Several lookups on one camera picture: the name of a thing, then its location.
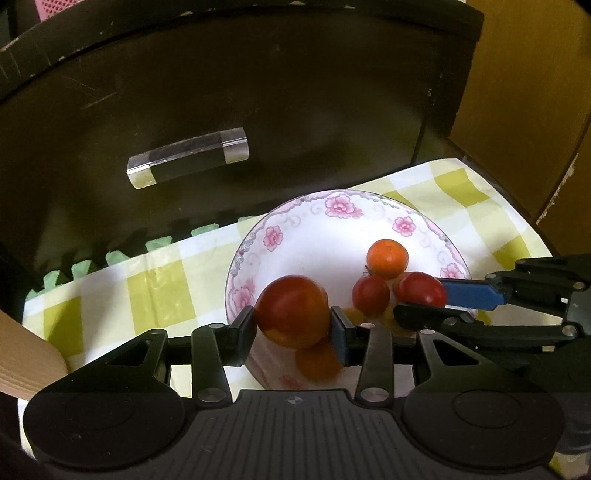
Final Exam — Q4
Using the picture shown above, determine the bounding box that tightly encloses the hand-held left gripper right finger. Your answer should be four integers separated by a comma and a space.
330, 307, 509, 408

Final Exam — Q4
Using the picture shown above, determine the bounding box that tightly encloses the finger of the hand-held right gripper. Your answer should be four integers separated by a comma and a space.
393, 302, 585, 349
438, 255, 591, 315

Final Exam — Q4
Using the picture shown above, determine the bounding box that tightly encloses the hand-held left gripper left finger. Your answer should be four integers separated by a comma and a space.
99, 305, 257, 408

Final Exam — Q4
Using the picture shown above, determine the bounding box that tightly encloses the oval cherry tomato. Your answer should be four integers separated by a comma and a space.
394, 272, 448, 319

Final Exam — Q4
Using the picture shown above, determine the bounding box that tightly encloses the large red tomato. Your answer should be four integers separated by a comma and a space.
255, 275, 332, 349

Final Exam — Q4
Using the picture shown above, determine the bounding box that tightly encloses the white floral plate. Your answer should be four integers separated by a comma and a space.
225, 189, 478, 393

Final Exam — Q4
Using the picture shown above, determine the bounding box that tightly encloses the round cherry tomato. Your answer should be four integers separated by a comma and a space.
352, 275, 391, 317

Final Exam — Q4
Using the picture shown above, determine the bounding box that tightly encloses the green foam mat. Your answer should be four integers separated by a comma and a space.
25, 222, 221, 302

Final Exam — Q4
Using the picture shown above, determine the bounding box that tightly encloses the light wooden panel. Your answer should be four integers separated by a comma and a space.
443, 0, 591, 259

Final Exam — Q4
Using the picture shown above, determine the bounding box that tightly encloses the pink plastic object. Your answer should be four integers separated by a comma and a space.
34, 0, 93, 11

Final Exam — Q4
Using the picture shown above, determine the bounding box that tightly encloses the clear drawer handle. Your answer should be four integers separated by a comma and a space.
126, 128, 250, 190

